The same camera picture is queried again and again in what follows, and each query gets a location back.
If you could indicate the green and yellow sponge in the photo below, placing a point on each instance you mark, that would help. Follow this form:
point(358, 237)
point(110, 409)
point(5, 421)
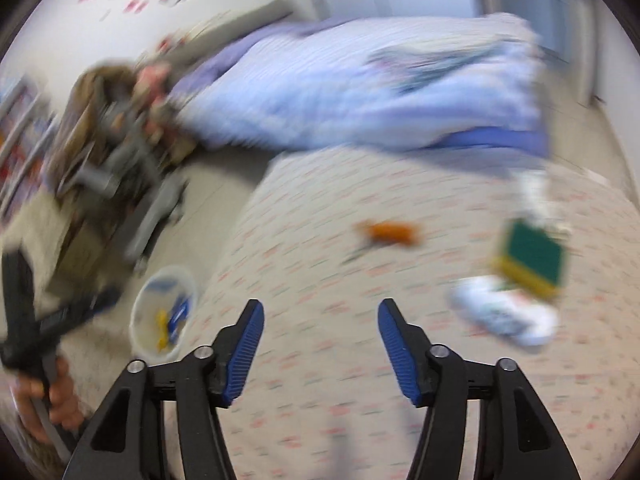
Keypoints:
point(532, 255)

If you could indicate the cherry print tablecloth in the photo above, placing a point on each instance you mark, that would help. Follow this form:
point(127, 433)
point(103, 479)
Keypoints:
point(325, 270)

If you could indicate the crumpled white tissue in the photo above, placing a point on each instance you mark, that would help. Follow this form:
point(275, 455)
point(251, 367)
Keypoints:
point(535, 195)

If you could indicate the blue checked quilt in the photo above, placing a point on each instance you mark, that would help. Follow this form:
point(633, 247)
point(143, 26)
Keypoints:
point(325, 100)

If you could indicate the folded striped cloth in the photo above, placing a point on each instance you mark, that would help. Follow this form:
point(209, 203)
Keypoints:
point(425, 67)

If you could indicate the bed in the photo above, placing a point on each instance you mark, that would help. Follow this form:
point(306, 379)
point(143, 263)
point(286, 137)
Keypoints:
point(350, 100)

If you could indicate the person's left hand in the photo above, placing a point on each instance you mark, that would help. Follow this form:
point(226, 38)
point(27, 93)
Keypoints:
point(62, 400)

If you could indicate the brown fleece blanket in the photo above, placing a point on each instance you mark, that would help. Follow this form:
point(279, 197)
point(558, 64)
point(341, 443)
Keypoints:
point(80, 125)

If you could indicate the grey headboard cushion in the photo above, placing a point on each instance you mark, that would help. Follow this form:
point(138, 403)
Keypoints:
point(240, 30)

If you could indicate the white door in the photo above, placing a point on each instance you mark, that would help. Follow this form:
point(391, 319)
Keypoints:
point(585, 45)

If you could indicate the white plastic bottle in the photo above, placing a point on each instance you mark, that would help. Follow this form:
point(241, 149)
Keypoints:
point(505, 315)

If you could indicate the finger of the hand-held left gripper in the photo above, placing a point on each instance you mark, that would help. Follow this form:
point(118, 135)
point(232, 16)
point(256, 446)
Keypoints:
point(20, 300)
point(85, 310)

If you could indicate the pink plush toy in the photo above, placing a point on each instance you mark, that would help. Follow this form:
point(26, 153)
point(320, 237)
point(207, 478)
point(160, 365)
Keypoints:
point(150, 85)

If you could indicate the bookshelf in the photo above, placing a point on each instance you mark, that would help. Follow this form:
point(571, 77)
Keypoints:
point(22, 150)

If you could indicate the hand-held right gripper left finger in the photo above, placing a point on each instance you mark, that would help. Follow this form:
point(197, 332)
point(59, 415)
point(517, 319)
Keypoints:
point(242, 350)

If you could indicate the orange wrapper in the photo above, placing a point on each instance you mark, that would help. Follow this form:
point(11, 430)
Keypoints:
point(390, 232)

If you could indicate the grey desk chair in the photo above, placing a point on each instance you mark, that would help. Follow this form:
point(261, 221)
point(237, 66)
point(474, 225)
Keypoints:
point(130, 160)

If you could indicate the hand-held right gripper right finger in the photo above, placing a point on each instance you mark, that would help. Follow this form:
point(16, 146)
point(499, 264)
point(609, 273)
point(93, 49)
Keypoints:
point(400, 350)

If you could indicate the white plastic bin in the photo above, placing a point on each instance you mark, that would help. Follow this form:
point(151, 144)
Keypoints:
point(150, 300)

